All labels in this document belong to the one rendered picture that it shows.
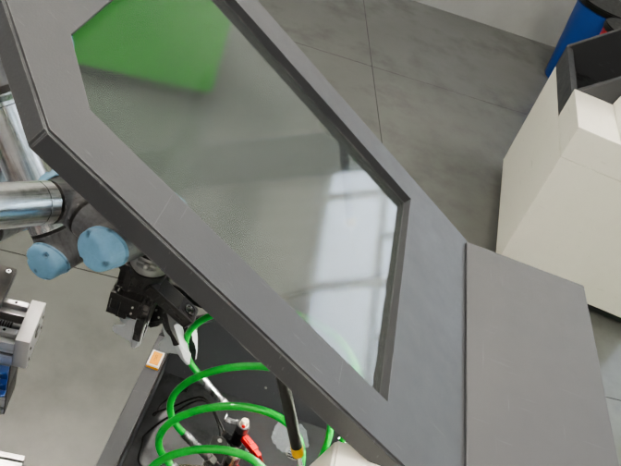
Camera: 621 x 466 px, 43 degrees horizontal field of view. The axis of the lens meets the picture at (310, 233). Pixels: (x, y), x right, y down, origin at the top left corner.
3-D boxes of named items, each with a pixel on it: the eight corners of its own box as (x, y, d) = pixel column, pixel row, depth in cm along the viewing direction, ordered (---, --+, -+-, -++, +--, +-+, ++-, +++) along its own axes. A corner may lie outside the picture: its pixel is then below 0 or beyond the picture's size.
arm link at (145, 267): (179, 244, 147) (166, 269, 140) (174, 262, 150) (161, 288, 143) (141, 229, 147) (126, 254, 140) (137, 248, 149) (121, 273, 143)
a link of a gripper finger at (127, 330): (111, 337, 158) (120, 305, 153) (140, 349, 158) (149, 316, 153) (105, 349, 156) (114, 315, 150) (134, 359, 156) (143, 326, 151)
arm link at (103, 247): (58, 245, 134) (109, 226, 142) (101, 285, 130) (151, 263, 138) (66, 209, 130) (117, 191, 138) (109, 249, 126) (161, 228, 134)
